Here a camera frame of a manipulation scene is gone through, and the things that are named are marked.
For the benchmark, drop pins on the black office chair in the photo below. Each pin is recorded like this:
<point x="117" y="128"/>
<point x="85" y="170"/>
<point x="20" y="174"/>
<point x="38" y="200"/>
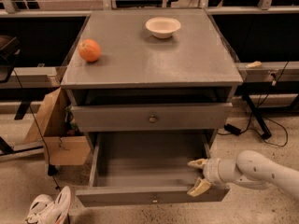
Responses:
<point x="9" y="52"/>

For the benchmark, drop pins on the orange fruit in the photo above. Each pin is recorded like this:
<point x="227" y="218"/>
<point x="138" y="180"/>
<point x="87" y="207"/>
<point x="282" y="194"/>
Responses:
<point x="89" y="50"/>

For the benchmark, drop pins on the white paper bowl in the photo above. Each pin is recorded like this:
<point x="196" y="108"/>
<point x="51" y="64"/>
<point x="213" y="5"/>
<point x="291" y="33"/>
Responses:
<point x="162" y="27"/>

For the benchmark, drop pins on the grey drawer cabinet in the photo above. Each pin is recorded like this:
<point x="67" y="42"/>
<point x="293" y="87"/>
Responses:
<point x="137" y="68"/>

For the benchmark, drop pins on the brown cardboard box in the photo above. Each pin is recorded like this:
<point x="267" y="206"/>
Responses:
<point x="50" y="129"/>

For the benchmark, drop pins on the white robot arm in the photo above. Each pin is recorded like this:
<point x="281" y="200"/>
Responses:
<point x="249" y="169"/>

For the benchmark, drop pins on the white sneaker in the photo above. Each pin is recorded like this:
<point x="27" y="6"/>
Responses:
<point x="45" y="210"/>

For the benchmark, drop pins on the grey top drawer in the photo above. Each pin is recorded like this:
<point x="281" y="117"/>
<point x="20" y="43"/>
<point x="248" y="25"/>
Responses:
<point x="108" y="118"/>

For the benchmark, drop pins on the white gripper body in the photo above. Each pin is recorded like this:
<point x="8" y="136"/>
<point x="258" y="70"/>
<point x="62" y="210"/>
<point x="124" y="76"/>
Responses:
<point x="211" y="170"/>

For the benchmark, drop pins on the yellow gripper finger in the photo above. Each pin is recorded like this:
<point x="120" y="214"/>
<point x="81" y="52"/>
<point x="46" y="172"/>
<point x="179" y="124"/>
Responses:
<point x="200" y="186"/>
<point x="198" y="164"/>

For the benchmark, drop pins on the grey drawer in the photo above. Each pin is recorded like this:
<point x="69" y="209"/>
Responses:
<point x="147" y="168"/>
<point x="108" y="118"/>

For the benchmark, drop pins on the small yellow foam piece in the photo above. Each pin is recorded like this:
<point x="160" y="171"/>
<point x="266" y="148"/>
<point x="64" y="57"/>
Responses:
<point x="254" y="64"/>

